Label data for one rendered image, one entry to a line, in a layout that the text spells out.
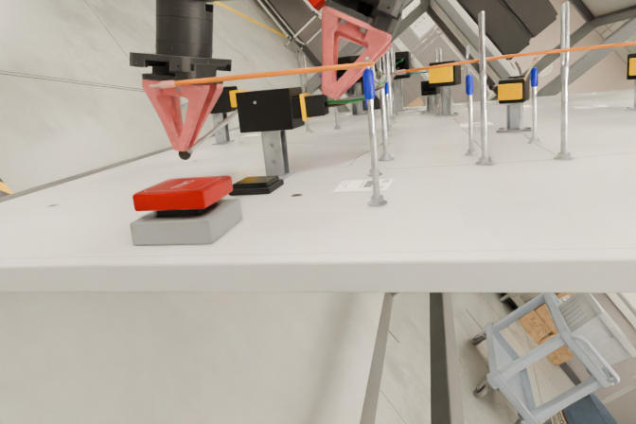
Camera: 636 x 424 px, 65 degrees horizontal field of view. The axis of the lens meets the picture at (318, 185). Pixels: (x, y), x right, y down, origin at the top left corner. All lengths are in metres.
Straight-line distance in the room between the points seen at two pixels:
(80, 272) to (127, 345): 0.37
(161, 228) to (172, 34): 0.25
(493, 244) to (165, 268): 0.18
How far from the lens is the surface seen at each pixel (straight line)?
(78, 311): 0.69
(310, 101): 0.49
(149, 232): 0.34
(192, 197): 0.32
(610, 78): 8.13
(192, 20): 0.53
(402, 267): 0.27
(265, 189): 0.45
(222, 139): 0.92
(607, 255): 0.28
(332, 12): 0.48
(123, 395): 0.66
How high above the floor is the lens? 1.28
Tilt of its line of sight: 17 degrees down
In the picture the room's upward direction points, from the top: 50 degrees clockwise
